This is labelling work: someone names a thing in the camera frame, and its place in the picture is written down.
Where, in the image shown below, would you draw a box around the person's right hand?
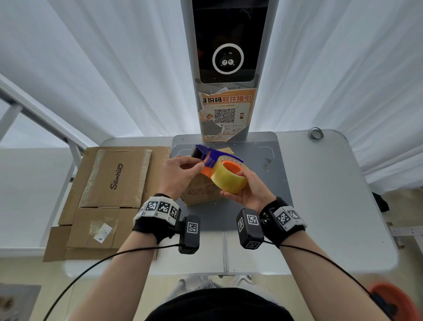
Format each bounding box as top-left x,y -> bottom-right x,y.
220,168 -> 277,215

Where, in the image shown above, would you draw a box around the person's left hand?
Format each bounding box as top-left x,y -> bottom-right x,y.
156,154 -> 206,201

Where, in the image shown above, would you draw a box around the large cardboard box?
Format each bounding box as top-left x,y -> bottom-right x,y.
43,146 -> 172,263

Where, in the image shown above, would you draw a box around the red print cardboard box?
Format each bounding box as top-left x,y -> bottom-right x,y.
180,147 -> 235,206

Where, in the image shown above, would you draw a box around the blue orange tape dispenser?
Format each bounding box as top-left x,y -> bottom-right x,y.
210,155 -> 249,195
191,144 -> 245,178

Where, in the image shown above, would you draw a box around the person's left forearm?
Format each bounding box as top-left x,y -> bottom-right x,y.
67,230 -> 159,321

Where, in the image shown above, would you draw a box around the person's right forearm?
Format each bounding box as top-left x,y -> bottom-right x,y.
280,230 -> 394,321

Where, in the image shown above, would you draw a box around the grey trousers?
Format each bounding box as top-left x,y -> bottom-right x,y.
171,274 -> 265,298

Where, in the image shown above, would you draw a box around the black shirt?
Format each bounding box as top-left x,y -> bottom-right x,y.
145,287 -> 295,321

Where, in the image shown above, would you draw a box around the white perforated metal bar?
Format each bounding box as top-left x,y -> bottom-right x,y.
386,221 -> 423,249

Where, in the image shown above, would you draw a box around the grey scanning mat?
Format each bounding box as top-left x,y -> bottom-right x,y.
171,0 -> 293,232

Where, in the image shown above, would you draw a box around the black object in basin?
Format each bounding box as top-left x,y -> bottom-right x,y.
370,292 -> 399,320

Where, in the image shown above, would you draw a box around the orange plastic basin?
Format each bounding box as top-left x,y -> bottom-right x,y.
367,282 -> 422,321

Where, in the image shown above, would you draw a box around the grey printed floor mat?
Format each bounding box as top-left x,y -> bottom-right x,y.
0,283 -> 42,321

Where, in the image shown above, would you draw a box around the black tracker cable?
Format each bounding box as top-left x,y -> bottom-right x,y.
262,240 -> 397,315
42,244 -> 182,321

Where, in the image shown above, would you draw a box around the white metal frame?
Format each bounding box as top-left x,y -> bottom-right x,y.
0,74 -> 90,249

